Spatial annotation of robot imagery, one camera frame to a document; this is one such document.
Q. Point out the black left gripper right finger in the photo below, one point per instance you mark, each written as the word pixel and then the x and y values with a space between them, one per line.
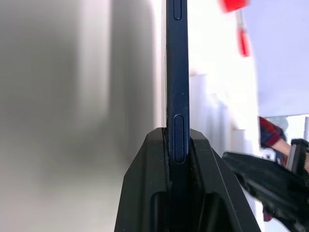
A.
pixel 217 193

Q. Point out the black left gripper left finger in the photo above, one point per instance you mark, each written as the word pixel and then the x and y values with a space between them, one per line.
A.
pixel 142 183

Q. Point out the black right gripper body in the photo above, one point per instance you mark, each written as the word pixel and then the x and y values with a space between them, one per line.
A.
pixel 299 154

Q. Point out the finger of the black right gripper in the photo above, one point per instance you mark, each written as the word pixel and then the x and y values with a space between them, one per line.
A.
pixel 270 183

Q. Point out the dark blue smartphone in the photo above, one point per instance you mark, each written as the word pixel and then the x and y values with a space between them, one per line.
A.
pixel 177 72

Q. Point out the person in red plaid shirt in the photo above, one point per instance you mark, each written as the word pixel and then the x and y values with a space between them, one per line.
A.
pixel 271 133

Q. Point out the red and white background object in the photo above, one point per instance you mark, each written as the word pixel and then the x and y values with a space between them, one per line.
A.
pixel 243 43

